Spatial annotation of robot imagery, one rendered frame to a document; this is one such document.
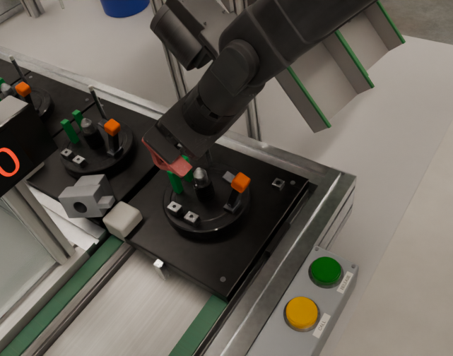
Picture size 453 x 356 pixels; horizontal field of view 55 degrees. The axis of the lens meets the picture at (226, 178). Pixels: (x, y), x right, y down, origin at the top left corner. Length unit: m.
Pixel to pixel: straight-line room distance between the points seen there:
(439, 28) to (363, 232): 2.32
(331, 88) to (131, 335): 0.52
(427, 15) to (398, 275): 2.50
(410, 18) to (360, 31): 2.17
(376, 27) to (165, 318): 0.67
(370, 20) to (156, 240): 0.59
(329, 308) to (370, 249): 0.20
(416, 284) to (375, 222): 0.13
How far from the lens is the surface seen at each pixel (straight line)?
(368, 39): 0.93
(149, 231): 0.69
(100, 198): 0.71
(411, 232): 0.81
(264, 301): 0.61
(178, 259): 0.65
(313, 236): 0.66
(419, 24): 3.03
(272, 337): 0.59
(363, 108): 1.01
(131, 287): 0.71
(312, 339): 0.59
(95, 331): 0.70
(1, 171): 0.54
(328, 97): 0.80
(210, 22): 0.44
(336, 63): 0.83
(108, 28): 1.48
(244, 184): 0.59
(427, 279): 0.77
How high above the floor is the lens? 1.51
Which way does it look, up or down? 48 degrees down
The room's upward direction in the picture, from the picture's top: 12 degrees counter-clockwise
